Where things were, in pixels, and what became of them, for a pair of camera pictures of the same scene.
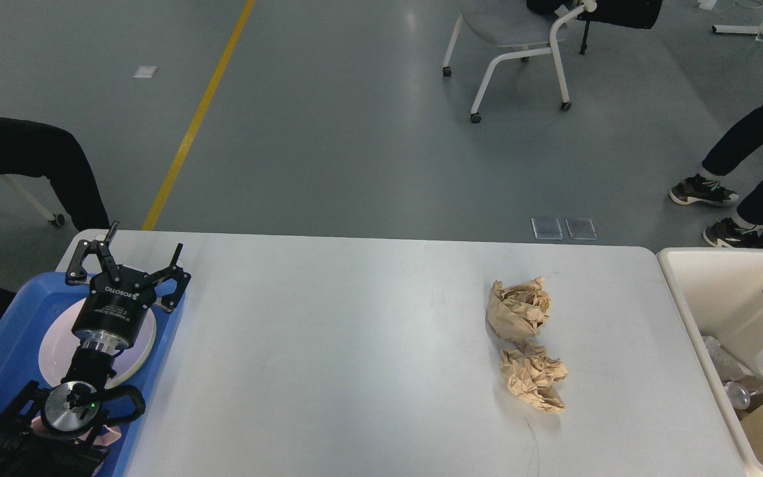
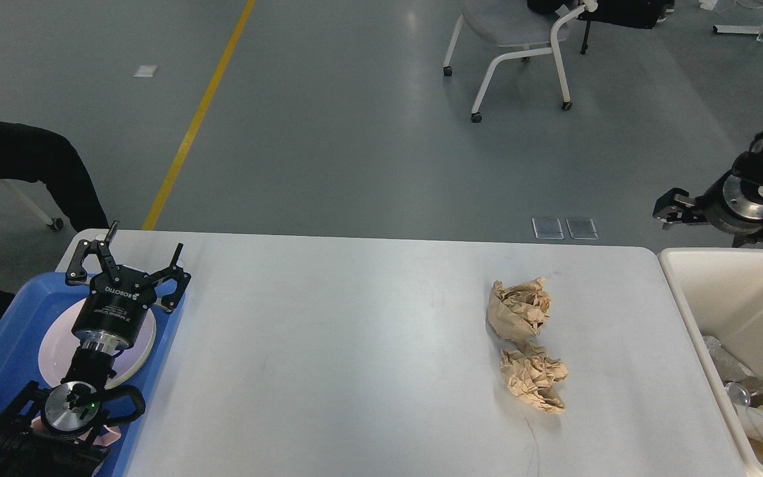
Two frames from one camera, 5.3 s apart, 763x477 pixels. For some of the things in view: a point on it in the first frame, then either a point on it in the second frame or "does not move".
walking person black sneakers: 744,143 → 646,14
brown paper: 518,312 does not move
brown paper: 532,375 does not move
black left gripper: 112,317 does not move
